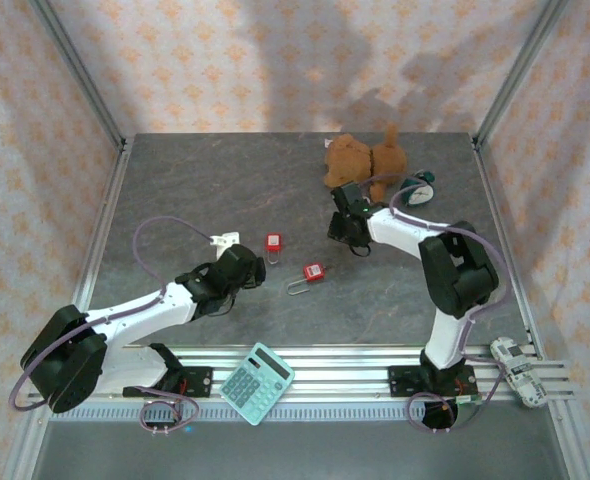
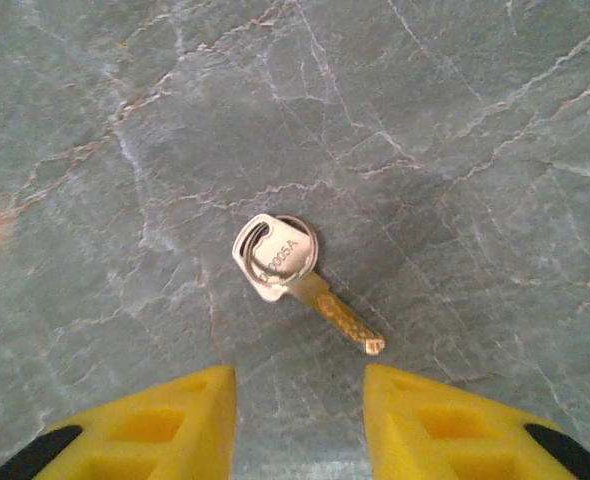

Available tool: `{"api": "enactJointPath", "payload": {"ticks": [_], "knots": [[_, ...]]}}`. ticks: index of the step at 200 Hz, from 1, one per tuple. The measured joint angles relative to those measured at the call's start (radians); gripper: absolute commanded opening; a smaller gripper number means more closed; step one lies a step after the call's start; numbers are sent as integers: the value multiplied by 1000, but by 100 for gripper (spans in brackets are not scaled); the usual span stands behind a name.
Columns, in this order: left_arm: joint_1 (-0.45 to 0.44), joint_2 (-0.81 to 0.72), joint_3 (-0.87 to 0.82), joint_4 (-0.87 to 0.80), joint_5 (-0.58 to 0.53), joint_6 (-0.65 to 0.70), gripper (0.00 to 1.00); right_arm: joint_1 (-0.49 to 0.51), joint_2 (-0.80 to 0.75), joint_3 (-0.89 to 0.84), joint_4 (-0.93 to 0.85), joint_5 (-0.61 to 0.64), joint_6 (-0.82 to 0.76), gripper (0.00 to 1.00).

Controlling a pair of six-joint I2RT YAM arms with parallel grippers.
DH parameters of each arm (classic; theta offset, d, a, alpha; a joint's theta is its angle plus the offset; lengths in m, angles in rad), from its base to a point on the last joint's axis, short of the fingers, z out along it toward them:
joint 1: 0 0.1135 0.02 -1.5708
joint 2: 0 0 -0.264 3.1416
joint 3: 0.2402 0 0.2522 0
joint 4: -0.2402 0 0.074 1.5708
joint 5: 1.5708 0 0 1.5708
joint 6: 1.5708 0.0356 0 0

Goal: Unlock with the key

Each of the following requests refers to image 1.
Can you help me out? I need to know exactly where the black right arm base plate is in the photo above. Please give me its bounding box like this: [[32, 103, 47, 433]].
[[388, 364, 481, 399]]

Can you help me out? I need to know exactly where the aluminium side rail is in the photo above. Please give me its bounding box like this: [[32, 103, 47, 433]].
[[471, 134, 549, 361], [53, 134, 135, 362]]

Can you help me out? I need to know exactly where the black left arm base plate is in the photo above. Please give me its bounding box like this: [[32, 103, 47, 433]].
[[123, 366, 213, 399]]

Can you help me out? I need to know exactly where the brown teddy bear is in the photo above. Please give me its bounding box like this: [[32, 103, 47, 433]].
[[322, 122, 409, 204]]

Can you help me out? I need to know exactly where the teal calculator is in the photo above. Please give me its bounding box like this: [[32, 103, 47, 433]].
[[218, 341, 296, 427]]

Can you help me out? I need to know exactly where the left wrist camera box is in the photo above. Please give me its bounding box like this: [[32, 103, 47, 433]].
[[210, 230, 242, 252]]

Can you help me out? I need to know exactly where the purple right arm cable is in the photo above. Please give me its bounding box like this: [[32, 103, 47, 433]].
[[359, 172, 510, 434]]

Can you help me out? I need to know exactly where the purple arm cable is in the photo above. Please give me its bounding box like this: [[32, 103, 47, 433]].
[[359, 172, 510, 434], [8, 216, 215, 435]]

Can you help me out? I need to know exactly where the red padlock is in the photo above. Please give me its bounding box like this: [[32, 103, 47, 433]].
[[265, 232, 284, 269], [287, 263, 325, 297]]

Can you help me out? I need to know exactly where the teal alarm clock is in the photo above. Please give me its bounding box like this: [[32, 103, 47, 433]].
[[399, 169, 436, 207]]

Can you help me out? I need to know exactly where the aluminium frame post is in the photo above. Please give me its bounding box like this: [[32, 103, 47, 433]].
[[27, 0, 129, 151], [472, 0, 571, 151]]

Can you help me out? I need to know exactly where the aluminium rail base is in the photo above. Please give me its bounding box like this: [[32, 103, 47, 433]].
[[27, 343, 576, 404]]

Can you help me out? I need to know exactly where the slotted grey cable duct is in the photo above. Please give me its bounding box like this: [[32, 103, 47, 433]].
[[48, 405, 556, 422]]

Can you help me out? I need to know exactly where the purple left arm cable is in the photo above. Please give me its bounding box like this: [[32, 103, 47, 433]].
[[8, 216, 215, 435]]

